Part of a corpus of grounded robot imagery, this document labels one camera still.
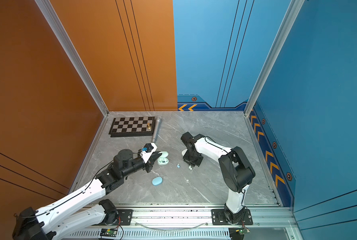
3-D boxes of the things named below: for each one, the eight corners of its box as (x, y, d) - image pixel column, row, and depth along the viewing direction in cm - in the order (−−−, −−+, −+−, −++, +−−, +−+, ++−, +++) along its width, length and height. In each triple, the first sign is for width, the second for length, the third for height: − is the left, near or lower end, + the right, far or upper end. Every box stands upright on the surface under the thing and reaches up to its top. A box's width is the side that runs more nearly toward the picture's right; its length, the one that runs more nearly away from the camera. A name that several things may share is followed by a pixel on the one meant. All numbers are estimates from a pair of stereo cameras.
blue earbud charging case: (151, 186, 85) (151, 184, 83) (152, 177, 88) (152, 176, 87) (162, 186, 85) (161, 184, 83) (163, 177, 88) (162, 176, 87)
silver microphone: (152, 142, 104) (151, 140, 102) (156, 119, 117) (155, 117, 115) (159, 142, 104) (159, 140, 102) (162, 119, 117) (161, 117, 115)
